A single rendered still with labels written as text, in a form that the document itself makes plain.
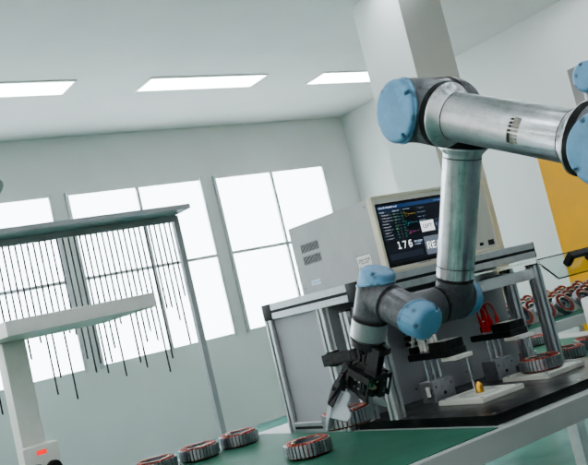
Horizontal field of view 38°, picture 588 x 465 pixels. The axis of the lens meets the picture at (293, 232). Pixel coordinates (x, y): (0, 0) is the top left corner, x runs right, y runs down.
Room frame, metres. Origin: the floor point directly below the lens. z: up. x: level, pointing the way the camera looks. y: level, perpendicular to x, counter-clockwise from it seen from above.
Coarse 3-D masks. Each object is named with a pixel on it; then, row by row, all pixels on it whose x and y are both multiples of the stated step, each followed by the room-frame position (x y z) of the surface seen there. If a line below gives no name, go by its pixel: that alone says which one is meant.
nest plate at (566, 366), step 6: (564, 366) 2.20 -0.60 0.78; (570, 366) 2.20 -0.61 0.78; (576, 366) 2.22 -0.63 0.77; (540, 372) 2.21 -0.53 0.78; (546, 372) 2.18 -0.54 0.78; (552, 372) 2.16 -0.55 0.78; (558, 372) 2.17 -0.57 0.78; (564, 372) 2.19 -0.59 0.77; (504, 378) 2.26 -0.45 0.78; (510, 378) 2.24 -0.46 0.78; (516, 378) 2.23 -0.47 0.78; (522, 378) 2.21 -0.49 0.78; (528, 378) 2.20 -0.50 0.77; (534, 378) 2.18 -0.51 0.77; (540, 378) 2.17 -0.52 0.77; (546, 378) 2.15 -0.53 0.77
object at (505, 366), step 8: (488, 360) 2.37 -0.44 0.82; (496, 360) 2.33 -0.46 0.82; (504, 360) 2.35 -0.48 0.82; (512, 360) 2.37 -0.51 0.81; (488, 368) 2.35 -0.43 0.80; (496, 368) 2.33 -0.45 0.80; (504, 368) 2.34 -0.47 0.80; (512, 368) 2.36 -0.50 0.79; (488, 376) 2.36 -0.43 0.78; (496, 376) 2.33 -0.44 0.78; (504, 376) 2.34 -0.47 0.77
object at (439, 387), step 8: (448, 376) 2.22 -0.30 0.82; (424, 384) 2.21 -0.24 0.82; (432, 384) 2.19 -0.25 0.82; (440, 384) 2.20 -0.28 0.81; (448, 384) 2.22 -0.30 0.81; (424, 392) 2.21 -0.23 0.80; (432, 392) 2.19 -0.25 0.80; (440, 392) 2.20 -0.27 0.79; (448, 392) 2.21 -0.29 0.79; (424, 400) 2.22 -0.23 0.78; (432, 400) 2.20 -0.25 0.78
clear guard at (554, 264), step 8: (552, 256) 2.18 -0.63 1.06; (560, 256) 2.19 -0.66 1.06; (520, 264) 2.19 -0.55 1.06; (544, 264) 2.14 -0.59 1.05; (552, 264) 2.15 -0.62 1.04; (560, 264) 2.16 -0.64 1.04; (576, 264) 2.18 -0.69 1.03; (584, 264) 2.19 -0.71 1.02; (480, 272) 2.30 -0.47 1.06; (552, 272) 2.12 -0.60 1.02; (560, 272) 2.13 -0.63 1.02; (568, 272) 2.14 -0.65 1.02; (576, 272) 2.15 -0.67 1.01
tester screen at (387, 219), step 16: (384, 208) 2.19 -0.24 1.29; (400, 208) 2.22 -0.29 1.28; (416, 208) 2.25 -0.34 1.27; (432, 208) 2.29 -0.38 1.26; (384, 224) 2.18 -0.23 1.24; (400, 224) 2.21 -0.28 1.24; (416, 224) 2.25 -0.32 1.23; (400, 240) 2.20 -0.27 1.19; (416, 240) 2.24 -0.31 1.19; (416, 256) 2.23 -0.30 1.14
